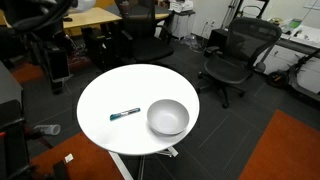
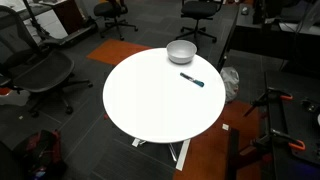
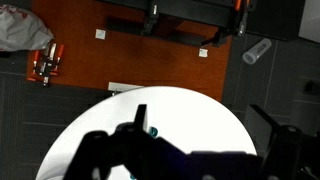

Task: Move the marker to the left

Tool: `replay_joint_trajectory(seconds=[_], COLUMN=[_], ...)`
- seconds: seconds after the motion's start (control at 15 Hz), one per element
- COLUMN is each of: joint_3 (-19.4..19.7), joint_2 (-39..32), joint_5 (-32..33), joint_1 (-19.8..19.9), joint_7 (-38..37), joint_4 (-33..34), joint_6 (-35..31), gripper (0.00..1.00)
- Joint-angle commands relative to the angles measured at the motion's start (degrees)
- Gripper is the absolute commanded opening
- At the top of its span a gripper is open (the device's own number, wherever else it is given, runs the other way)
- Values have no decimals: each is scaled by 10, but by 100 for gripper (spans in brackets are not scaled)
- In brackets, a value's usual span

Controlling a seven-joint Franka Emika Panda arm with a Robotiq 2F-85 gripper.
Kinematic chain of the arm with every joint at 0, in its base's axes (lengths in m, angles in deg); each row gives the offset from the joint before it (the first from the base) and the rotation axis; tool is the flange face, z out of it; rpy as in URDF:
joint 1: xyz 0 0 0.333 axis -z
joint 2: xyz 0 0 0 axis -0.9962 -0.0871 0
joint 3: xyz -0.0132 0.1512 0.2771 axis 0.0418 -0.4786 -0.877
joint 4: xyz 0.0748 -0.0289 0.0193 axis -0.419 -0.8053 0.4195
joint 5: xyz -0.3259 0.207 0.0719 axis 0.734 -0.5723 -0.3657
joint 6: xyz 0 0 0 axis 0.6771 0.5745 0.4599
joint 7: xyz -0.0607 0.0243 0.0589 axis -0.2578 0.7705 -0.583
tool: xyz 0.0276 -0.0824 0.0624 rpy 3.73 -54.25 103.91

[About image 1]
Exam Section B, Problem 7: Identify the teal whiteboard marker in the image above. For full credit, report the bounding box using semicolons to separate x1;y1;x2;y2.
109;107;142;122

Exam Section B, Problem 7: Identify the white round bowl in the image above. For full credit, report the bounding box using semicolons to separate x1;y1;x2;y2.
146;98;191;136

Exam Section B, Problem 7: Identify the black padded office chair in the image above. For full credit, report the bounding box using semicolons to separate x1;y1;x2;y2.
114;0;175;65

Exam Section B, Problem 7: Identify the black mesh office chair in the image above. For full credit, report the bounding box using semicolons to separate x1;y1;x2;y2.
197;17;283;109

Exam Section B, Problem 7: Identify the black speaker box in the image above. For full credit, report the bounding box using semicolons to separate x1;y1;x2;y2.
207;28;230;52

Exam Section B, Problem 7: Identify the black computer tower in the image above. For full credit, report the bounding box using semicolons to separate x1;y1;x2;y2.
81;25;115;72
43;42;72;95

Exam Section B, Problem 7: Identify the white table base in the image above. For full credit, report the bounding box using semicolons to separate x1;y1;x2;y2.
107;145;180;180

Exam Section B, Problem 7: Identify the wooden top desk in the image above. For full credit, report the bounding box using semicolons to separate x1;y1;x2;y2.
62;6;123;31

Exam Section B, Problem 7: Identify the small white paper tag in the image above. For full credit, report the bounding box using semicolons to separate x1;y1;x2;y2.
64;153;75;164

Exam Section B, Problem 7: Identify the black electric scooter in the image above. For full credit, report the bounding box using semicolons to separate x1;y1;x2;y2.
265;49;320;102

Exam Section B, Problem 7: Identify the clear plastic bottle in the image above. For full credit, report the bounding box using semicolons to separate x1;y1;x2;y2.
33;123;62;136

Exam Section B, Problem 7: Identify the white low cabinet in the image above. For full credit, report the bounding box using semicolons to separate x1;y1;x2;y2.
255;42;320;95

